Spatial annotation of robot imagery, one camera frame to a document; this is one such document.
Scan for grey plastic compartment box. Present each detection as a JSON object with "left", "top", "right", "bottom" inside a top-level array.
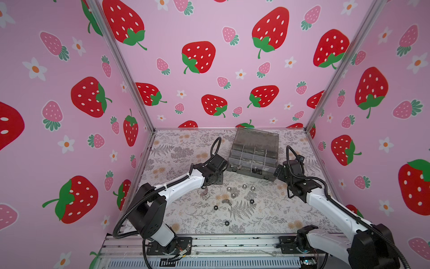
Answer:
[{"left": 227, "top": 127, "right": 280, "bottom": 182}]

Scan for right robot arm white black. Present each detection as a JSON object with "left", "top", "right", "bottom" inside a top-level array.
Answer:
[{"left": 274, "top": 156, "right": 410, "bottom": 269}]

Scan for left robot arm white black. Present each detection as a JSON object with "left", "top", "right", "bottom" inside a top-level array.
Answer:
[{"left": 127, "top": 154, "right": 228, "bottom": 252}]

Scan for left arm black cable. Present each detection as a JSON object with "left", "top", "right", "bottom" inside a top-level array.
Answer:
[{"left": 112, "top": 136, "right": 226, "bottom": 239}]

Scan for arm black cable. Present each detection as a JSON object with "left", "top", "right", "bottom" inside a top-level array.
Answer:
[
  {"left": 112, "top": 136, "right": 226, "bottom": 239},
  {"left": 285, "top": 145, "right": 411, "bottom": 269}
]

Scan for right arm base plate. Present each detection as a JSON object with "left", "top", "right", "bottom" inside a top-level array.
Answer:
[{"left": 275, "top": 235, "right": 325, "bottom": 254}]

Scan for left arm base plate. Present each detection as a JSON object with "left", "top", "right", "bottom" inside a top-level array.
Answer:
[{"left": 146, "top": 236, "right": 193, "bottom": 256}]

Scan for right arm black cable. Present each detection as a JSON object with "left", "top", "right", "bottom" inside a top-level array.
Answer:
[{"left": 285, "top": 145, "right": 411, "bottom": 269}]

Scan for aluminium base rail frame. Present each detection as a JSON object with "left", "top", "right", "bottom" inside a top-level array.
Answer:
[{"left": 94, "top": 234, "right": 349, "bottom": 269}]

